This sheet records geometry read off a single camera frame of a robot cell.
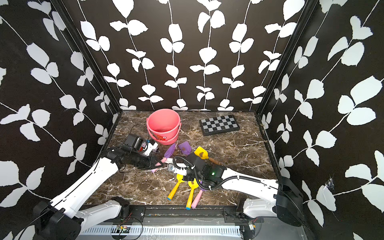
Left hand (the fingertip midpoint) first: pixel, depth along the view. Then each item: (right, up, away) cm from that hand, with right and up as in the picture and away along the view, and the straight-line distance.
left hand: (162, 163), depth 74 cm
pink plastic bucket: (-6, +19, +33) cm, 39 cm away
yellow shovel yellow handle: (+8, -12, +12) cm, 19 cm away
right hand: (+9, +1, +1) cm, 9 cm away
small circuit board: (-19, -31, -4) cm, 36 cm away
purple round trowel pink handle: (+16, -22, 0) cm, 27 cm away
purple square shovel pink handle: (+10, +4, +24) cm, 27 cm away
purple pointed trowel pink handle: (+2, +4, +7) cm, 9 cm away
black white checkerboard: (+34, +19, +36) cm, 53 cm away
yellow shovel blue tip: (+15, -16, +9) cm, 24 cm away
